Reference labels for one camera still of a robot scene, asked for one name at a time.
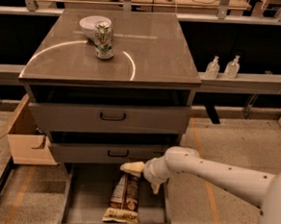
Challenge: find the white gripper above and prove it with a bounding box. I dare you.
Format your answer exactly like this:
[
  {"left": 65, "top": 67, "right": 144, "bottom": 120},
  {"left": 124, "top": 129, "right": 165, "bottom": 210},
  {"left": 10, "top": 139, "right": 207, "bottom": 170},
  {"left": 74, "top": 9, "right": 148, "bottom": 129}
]
[{"left": 120, "top": 158, "right": 170, "bottom": 195}]

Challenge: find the grey drawer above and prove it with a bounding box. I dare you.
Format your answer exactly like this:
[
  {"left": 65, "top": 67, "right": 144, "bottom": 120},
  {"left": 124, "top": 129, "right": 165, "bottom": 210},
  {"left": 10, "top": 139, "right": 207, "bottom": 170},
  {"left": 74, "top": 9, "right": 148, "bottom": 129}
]
[
  {"left": 29, "top": 103, "right": 192, "bottom": 135},
  {"left": 58, "top": 163, "right": 171, "bottom": 224},
  {"left": 49, "top": 142, "right": 168, "bottom": 163}
]

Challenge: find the right clear sanitizer bottle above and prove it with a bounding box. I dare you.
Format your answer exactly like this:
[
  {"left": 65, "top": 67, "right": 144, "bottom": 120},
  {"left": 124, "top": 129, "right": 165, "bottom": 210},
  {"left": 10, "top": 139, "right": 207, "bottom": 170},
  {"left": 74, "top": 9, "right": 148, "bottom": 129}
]
[{"left": 224, "top": 55, "right": 241, "bottom": 78}]

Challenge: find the left clear sanitizer bottle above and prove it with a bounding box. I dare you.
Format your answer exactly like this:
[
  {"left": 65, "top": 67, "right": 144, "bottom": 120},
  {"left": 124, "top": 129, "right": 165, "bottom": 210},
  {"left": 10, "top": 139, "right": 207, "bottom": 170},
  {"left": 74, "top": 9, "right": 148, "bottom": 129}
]
[{"left": 205, "top": 56, "right": 219, "bottom": 79}]

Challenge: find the green white soda can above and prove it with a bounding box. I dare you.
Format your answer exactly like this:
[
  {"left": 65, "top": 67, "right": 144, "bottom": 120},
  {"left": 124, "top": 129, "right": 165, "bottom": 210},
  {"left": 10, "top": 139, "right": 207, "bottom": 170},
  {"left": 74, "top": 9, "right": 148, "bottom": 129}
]
[{"left": 93, "top": 21, "right": 114, "bottom": 60}]

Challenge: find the grey metal rail shelf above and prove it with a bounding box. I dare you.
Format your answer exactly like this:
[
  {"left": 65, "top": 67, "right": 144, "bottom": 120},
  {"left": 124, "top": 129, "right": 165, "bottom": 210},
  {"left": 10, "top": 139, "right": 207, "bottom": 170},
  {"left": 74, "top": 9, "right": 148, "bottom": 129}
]
[{"left": 0, "top": 6, "right": 281, "bottom": 95}]

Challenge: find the grey drawer cabinet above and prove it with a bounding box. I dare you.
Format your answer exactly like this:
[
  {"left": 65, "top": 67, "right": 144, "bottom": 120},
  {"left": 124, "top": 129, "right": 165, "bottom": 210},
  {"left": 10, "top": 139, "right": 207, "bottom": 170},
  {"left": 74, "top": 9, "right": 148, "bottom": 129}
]
[{"left": 19, "top": 9, "right": 200, "bottom": 163}]

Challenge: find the grey bottom drawer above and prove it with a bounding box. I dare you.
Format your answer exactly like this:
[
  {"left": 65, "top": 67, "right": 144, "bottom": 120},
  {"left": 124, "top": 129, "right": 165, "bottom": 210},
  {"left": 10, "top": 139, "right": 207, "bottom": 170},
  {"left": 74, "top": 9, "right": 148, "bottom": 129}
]
[{"left": 58, "top": 163, "right": 171, "bottom": 224}]

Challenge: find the brown chip bag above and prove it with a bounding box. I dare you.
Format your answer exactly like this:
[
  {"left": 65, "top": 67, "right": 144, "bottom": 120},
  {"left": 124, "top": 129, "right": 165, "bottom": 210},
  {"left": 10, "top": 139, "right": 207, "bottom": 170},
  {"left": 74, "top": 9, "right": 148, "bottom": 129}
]
[{"left": 102, "top": 173, "right": 140, "bottom": 224}]

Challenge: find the grey top drawer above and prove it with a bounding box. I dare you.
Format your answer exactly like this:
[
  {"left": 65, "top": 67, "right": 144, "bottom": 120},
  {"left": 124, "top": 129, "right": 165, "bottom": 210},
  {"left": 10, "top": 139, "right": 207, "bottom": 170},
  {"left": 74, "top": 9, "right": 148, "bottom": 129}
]
[{"left": 29, "top": 103, "right": 192, "bottom": 135}]

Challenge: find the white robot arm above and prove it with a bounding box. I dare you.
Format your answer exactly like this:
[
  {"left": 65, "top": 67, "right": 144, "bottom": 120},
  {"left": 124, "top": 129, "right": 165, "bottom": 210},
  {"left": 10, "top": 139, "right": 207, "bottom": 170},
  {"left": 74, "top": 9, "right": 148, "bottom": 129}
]
[{"left": 120, "top": 146, "right": 281, "bottom": 224}]

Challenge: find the grey middle drawer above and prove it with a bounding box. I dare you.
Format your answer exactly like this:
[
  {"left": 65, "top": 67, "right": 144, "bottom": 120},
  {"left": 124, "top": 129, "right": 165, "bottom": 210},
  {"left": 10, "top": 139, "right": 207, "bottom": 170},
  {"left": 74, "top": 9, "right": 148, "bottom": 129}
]
[{"left": 49, "top": 142, "right": 168, "bottom": 163}]

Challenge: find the white bowl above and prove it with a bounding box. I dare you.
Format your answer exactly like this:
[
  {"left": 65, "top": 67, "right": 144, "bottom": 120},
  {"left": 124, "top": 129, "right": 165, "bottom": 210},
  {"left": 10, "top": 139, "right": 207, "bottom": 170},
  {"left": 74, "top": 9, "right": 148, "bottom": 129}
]
[{"left": 79, "top": 15, "right": 111, "bottom": 40}]

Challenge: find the open cardboard box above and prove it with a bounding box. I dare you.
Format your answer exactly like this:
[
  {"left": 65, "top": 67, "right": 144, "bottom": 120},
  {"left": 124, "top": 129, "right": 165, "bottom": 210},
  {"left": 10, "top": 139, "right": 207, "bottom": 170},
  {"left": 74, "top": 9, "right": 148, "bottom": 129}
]
[{"left": 0, "top": 94, "right": 57, "bottom": 165}]

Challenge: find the clear sanitizer bottle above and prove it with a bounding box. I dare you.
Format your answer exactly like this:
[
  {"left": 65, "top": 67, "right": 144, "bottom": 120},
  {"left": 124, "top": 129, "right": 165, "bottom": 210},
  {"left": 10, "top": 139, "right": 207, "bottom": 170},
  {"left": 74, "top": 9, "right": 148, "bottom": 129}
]
[
  {"left": 205, "top": 56, "right": 219, "bottom": 79},
  {"left": 224, "top": 55, "right": 241, "bottom": 78}
]

